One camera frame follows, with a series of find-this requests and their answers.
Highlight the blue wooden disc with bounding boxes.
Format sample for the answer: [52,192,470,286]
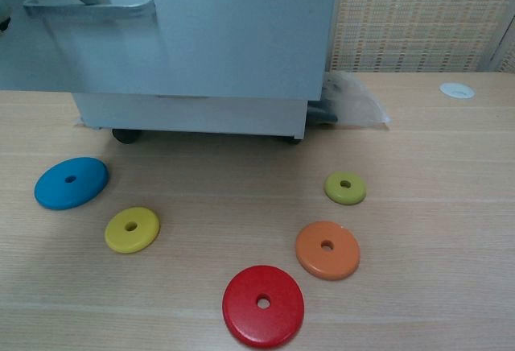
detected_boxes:
[34,156,110,211]

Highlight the yellow wooden disc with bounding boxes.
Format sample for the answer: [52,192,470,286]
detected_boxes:
[104,206,161,254]

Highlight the black rubber item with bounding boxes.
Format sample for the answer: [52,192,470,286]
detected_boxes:
[307,99,340,126]

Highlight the clear plastic bag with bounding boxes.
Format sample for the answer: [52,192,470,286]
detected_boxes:
[307,69,393,132]

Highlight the woven bamboo screen panel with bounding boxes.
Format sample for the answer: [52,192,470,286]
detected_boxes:
[330,0,515,74]

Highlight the green wooden disc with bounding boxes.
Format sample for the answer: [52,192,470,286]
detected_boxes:
[323,171,368,206]

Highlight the orange wooden disc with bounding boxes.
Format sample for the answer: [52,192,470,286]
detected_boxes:
[295,221,361,281]

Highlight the red wooden disc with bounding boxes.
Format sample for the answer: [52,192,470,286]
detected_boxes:
[221,264,306,349]

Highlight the white round cable grommet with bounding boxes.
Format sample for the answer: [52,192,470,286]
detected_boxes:
[439,82,476,100]

